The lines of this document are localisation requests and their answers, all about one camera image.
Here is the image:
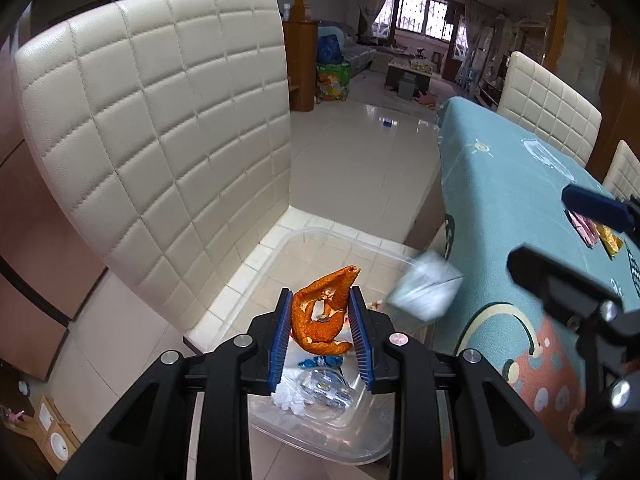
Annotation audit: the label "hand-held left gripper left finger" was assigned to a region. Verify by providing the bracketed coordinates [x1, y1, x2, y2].
[57, 287, 294, 480]

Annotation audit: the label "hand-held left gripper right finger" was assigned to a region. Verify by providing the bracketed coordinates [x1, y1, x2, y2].
[348, 285, 584, 480]

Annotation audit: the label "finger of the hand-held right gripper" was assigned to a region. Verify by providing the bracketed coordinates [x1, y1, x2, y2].
[561, 184, 640, 235]
[506, 245, 640, 436]

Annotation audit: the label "blue wrapper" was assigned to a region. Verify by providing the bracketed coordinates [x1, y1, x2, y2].
[298, 354, 346, 370]

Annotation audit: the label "orange peel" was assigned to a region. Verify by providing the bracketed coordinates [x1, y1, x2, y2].
[291, 265, 362, 357]

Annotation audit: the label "white tissue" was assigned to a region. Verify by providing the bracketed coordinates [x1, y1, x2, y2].
[271, 359, 314, 417]

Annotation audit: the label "clear plastic lid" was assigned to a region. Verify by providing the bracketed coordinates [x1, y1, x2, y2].
[299, 367, 354, 412]

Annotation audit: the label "clear plastic container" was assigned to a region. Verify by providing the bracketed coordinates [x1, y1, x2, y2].
[197, 227, 451, 468]

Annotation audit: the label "pink crumpled paper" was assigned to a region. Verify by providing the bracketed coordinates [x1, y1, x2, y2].
[569, 209, 599, 248]

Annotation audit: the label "yellow snack wrapper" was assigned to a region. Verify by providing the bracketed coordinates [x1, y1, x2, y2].
[595, 224, 626, 260]

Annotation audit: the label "blue printed tablecloth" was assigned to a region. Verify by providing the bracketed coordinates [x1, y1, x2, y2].
[422, 96, 640, 480]

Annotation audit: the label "wooden pillar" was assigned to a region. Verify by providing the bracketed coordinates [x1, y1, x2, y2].
[551, 0, 577, 72]

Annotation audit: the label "coffee table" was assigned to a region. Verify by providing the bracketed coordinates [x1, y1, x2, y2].
[384, 57, 437, 99]

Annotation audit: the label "flat cardboard boxes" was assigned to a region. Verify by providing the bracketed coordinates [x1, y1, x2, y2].
[31, 394, 82, 467]

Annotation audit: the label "large cream quilted chair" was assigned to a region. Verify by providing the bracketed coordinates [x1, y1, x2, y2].
[15, 0, 436, 357]

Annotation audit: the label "barred window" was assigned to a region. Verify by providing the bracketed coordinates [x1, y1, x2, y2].
[379, 0, 464, 44]

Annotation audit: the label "colourful printed bag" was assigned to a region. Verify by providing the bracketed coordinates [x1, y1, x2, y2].
[315, 61, 352, 103]

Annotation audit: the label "grey sofa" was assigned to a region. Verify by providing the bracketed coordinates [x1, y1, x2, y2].
[320, 20, 397, 74]

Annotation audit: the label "blue bag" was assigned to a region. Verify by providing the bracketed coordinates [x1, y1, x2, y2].
[318, 35, 344, 65]

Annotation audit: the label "wooden cabinet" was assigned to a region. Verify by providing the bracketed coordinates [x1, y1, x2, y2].
[281, 0, 317, 114]

